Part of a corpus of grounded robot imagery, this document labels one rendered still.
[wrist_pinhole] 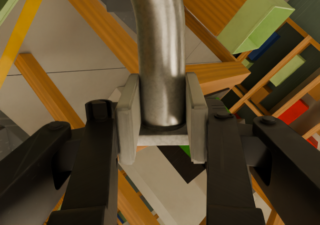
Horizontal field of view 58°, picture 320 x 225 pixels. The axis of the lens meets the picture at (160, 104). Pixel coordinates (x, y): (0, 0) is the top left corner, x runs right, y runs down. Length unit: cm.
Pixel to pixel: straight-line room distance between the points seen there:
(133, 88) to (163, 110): 3
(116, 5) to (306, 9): 585
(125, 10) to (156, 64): 6
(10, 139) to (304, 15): 588
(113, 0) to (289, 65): 527
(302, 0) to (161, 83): 591
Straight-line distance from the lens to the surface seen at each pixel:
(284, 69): 547
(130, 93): 15
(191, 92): 15
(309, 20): 600
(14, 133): 26
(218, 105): 16
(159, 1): 17
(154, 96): 18
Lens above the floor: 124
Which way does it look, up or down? 15 degrees down
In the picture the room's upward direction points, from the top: 139 degrees clockwise
